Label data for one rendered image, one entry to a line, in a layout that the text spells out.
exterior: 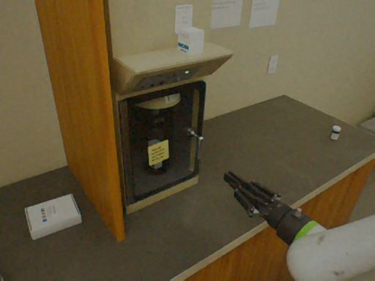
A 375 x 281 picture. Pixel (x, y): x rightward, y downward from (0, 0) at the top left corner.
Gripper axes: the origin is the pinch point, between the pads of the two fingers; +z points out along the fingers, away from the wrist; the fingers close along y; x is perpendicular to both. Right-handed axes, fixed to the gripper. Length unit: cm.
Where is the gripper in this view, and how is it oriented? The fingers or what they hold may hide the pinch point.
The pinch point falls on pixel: (234, 180)
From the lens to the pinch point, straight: 98.7
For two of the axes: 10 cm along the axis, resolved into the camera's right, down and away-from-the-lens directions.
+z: -5.8, -4.5, 6.8
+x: -0.5, 8.5, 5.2
